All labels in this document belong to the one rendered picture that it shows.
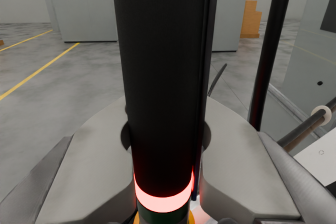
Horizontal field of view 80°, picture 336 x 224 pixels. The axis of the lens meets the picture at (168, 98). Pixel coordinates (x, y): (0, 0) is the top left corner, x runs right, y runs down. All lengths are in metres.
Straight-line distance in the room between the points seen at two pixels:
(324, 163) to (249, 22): 7.84
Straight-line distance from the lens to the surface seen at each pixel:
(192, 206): 0.21
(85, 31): 7.51
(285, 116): 1.35
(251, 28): 8.38
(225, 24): 5.88
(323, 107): 0.39
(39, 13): 13.67
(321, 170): 0.54
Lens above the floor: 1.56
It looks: 28 degrees down
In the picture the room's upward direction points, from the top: straight up
